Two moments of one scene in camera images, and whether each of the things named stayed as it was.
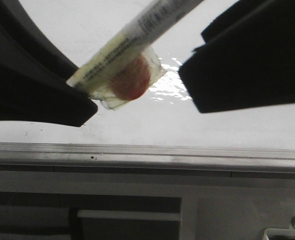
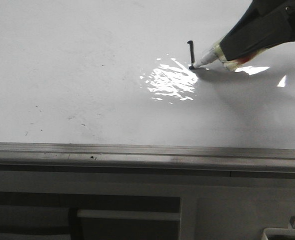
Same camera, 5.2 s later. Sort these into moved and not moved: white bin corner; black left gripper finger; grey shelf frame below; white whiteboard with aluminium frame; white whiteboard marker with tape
Moved: white whiteboard marker with tape; black left gripper finger
Not moved: white bin corner; white whiteboard with aluminium frame; grey shelf frame below
